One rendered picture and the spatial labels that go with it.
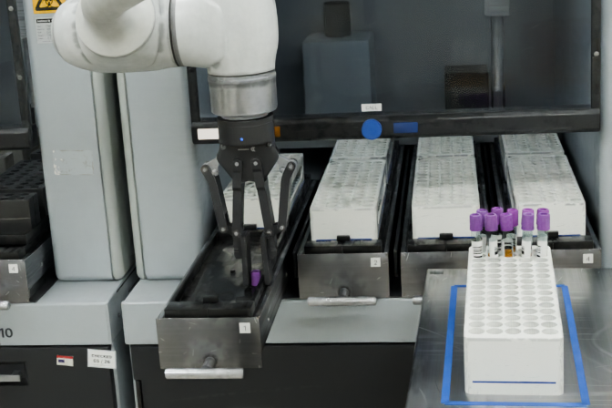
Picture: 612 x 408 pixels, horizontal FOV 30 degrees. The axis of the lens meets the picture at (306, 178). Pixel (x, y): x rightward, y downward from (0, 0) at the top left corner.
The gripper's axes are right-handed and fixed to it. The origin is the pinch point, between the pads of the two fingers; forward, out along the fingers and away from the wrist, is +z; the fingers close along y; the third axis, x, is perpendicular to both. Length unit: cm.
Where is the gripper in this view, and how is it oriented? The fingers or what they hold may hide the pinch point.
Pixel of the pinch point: (256, 258)
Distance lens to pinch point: 158.1
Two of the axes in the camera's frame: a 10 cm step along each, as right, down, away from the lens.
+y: -9.9, 0.3, 1.3
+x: -1.2, 2.6, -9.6
